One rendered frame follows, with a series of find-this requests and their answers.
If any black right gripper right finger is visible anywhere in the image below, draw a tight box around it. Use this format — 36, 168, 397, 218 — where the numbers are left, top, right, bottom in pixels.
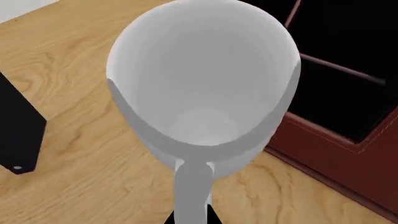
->
205, 202, 223, 224

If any white ceramic mug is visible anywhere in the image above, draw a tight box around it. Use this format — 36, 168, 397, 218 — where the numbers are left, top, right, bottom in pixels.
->
105, 0, 302, 224

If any brown leather caddy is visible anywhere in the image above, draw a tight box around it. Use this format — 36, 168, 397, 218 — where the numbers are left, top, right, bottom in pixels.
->
239, 0, 398, 223

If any black flat block with screw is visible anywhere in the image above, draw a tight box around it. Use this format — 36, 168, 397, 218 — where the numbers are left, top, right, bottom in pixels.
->
0, 70, 48, 175

